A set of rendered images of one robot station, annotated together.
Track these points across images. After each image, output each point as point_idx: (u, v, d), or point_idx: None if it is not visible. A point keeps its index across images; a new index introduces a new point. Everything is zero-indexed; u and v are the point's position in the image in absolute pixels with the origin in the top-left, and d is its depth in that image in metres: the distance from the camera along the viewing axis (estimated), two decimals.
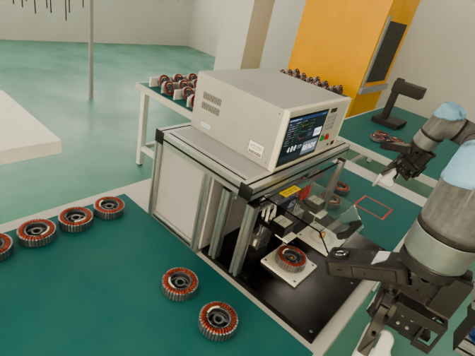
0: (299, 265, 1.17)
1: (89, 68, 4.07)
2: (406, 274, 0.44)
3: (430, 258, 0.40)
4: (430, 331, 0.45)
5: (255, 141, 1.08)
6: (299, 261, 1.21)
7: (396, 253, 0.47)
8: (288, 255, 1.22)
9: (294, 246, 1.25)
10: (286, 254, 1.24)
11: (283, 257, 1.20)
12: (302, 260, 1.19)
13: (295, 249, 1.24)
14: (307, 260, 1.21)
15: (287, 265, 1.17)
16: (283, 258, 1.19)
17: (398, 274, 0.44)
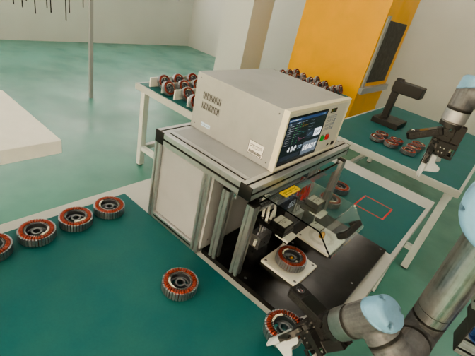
0: (299, 265, 1.17)
1: (89, 68, 4.07)
2: (321, 323, 0.80)
3: (333, 328, 0.76)
4: None
5: (255, 141, 1.08)
6: (299, 261, 1.21)
7: (326, 309, 0.83)
8: (288, 255, 1.22)
9: (294, 246, 1.25)
10: (286, 254, 1.24)
11: (283, 257, 1.20)
12: (302, 260, 1.19)
13: (295, 249, 1.24)
14: (307, 260, 1.21)
15: (287, 265, 1.17)
16: (283, 258, 1.19)
17: (317, 321, 0.81)
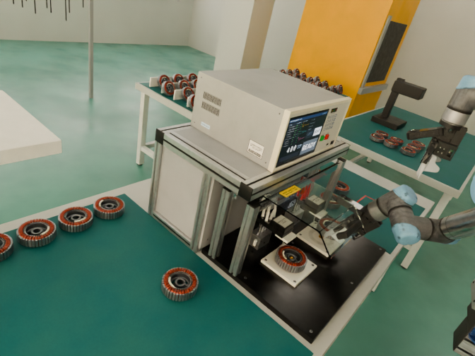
0: (305, 260, 1.20)
1: (89, 68, 4.07)
2: (362, 213, 1.24)
3: (372, 212, 1.20)
4: (358, 234, 1.28)
5: (255, 141, 1.08)
6: (297, 256, 1.23)
7: (362, 206, 1.27)
8: (288, 257, 1.21)
9: (285, 246, 1.24)
10: None
11: (290, 261, 1.18)
12: (302, 256, 1.22)
13: (287, 248, 1.24)
14: (303, 252, 1.24)
15: (299, 268, 1.17)
16: (292, 263, 1.17)
17: (360, 212, 1.25)
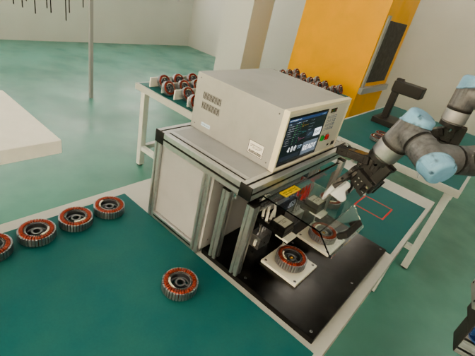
0: (305, 260, 1.20)
1: (89, 68, 4.07)
2: (367, 159, 0.97)
3: (378, 150, 0.92)
4: (367, 190, 0.98)
5: (255, 141, 1.08)
6: (297, 256, 1.23)
7: None
8: (288, 257, 1.21)
9: (285, 246, 1.24)
10: None
11: (290, 261, 1.18)
12: (302, 256, 1.22)
13: (287, 248, 1.24)
14: (303, 252, 1.24)
15: (299, 268, 1.17)
16: (292, 263, 1.17)
17: (365, 158, 0.97)
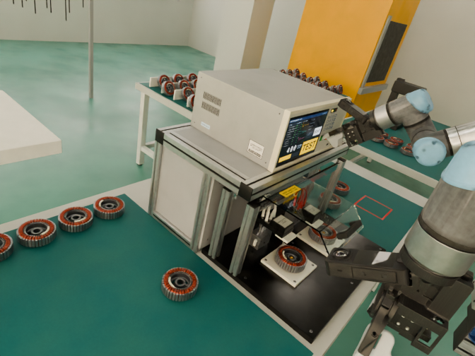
0: (305, 260, 1.20)
1: (89, 68, 4.07)
2: (406, 275, 0.44)
3: (431, 259, 0.40)
4: (431, 332, 0.45)
5: (255, 141, 1.08)
6: (297, 256, 1.23)
7: (397, 254, 0.47)
8: (288, 257, 1.21)
9: (285, 246, 1.24)
10: None
11: (290, 261, 1.18)
12: (302, 256, 1.22)
13: (287, 248, 1.24)
14: (303, 252, 1.24)
15: (299, 268, 1.17)
16: (292, 263, 1.17)
17: (399, 275, 0.44)
